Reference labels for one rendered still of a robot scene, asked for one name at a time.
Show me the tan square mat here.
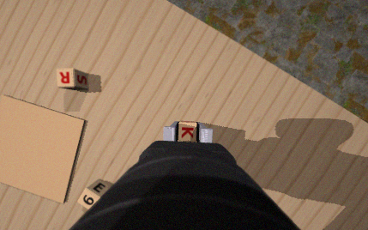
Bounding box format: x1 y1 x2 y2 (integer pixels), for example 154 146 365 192
0 94 86 203

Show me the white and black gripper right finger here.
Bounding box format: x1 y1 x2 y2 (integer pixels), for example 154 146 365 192
196 122 213 142

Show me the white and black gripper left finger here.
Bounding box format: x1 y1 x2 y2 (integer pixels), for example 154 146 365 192
163 121 179 142

